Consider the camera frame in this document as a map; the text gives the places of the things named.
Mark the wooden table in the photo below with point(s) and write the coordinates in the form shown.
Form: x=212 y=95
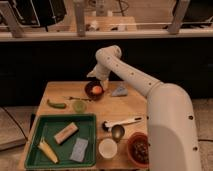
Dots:
x=106 y=109

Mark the orange bowl with beans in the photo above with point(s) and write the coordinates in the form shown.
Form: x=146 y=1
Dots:
x=137 y=149

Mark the white handled spoon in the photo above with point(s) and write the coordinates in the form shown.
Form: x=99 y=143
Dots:
x=107 y=126

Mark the dark brown bowl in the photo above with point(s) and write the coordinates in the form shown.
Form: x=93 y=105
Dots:
x=88 y=90

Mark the wooden block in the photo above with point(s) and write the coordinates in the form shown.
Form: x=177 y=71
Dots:
x=66 y=132

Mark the green pepper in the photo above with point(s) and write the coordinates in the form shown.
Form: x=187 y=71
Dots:
x=56 y=105

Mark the dark metal fork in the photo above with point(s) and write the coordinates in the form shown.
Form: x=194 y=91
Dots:
x=76 y=98

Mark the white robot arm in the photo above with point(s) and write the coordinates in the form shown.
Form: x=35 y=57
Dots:
x=172 y=133

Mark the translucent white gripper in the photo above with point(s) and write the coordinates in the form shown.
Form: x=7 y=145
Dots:
x=105 y=84

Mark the green plastic cup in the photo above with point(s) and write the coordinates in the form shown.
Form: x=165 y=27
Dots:
x=79 y=106

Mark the green plastic tray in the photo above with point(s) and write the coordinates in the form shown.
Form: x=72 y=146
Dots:
x=47 y=126

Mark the white plastic cup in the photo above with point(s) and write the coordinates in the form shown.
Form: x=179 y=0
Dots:
x=107 y=148

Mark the light blue cloth piece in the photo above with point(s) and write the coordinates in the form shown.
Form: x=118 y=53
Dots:
x=120 y=91

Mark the blue sponge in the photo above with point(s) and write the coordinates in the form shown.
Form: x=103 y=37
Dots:
x=79 y=150

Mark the yellow corn cob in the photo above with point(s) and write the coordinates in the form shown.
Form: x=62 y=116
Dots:
x=48 y=151

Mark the metal measuring cup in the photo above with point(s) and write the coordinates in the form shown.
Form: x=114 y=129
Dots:
x=118 y=132

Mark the orange apple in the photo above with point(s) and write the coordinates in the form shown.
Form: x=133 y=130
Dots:
x=97 y=90

